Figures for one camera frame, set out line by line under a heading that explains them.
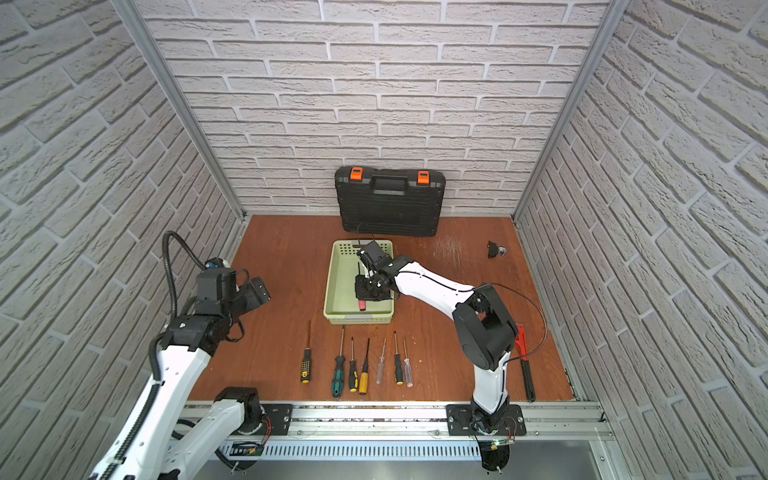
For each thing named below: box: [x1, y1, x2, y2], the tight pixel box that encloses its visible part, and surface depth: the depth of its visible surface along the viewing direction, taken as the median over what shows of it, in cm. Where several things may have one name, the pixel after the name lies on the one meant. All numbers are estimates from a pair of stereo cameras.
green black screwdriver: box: [332, 325, 346, 399], surface depth 81 cm
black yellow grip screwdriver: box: [394, 331, 404, 386], surface depth 82 cm
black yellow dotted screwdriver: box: [301, 320, 312, 384], surface depth 83 cm
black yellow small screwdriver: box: [349, 336, 359, 393], surface depth 81 cm
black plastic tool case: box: [335, 166, 446, 237], surface depth 99 cm
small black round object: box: [487, 240, 507, 259], surface depth 109 cm
